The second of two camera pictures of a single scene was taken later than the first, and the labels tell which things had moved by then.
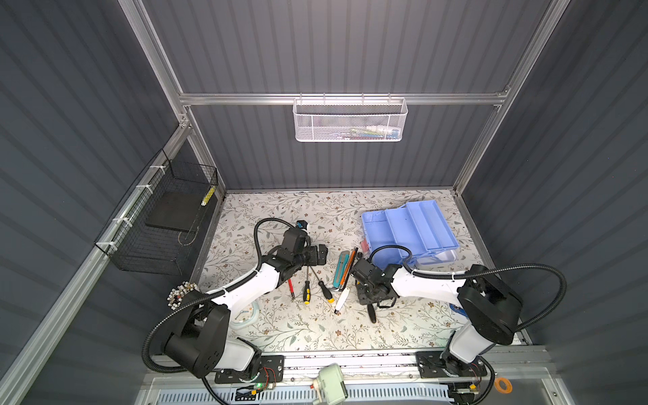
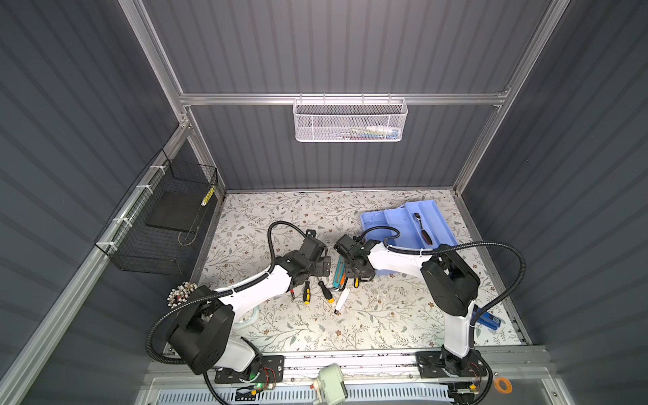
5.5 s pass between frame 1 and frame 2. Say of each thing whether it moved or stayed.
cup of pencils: stayed
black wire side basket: stayed
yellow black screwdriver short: stayed
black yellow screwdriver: moved
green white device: stayed
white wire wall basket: stayed
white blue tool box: stayed
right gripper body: moved
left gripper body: moved
